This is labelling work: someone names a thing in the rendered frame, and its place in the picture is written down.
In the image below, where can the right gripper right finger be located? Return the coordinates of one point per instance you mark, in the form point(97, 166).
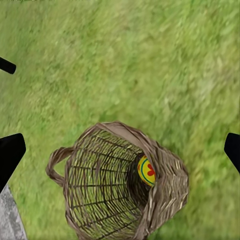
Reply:
point(232, 149)

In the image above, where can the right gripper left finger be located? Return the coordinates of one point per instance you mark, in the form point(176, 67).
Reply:
point(12, 150)

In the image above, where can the wicker basket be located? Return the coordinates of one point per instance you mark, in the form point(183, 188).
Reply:
point(169, 194)

